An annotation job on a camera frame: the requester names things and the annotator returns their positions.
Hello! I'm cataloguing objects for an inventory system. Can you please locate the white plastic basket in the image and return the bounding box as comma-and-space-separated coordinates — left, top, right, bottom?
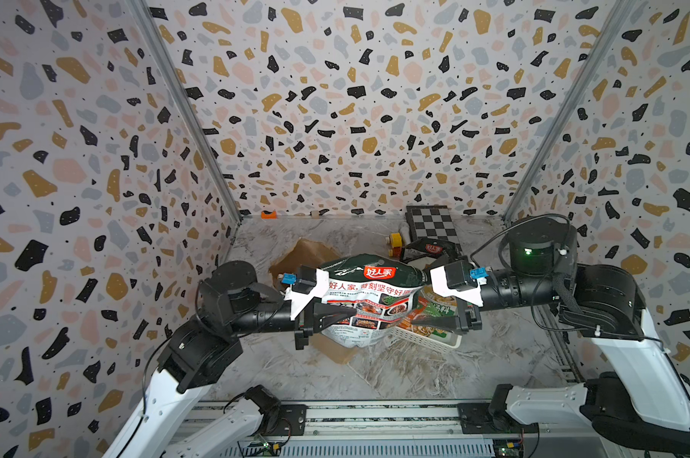
393, 324, 463, 353

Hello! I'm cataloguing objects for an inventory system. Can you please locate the brown paper bag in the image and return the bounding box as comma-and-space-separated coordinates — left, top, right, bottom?
269, 239, 358, 364

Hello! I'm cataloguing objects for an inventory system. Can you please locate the black purple condiment packet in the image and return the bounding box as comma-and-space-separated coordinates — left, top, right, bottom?
398, 238, 463, 270

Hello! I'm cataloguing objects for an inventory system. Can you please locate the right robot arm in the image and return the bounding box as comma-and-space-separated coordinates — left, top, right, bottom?
418, 214, 690, 457

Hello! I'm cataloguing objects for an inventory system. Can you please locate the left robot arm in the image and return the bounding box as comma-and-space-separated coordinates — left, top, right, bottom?
105, 261, 356, 457

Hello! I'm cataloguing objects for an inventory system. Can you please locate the green orange condiment packet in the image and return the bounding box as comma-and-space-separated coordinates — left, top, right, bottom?
400, 286, 457, 342

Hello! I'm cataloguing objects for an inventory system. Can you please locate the yellow red toy block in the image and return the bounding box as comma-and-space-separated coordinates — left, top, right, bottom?
386, 231, 410, 259

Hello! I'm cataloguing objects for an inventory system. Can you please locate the black white checkerboard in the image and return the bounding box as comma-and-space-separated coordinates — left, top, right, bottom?
406, 205, 459, 244

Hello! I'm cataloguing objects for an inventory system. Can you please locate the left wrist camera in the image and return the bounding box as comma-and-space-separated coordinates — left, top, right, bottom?
284, 266, 330, 321

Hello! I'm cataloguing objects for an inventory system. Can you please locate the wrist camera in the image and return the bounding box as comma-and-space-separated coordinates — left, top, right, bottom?
284, 266, 330, 321
429, 261, 488, 307

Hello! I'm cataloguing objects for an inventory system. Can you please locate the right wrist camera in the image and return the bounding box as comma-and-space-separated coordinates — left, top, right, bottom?
429, 261, 488, 307

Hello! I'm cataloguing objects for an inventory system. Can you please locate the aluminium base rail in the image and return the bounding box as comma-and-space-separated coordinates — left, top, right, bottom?
138, 398, 624, 458

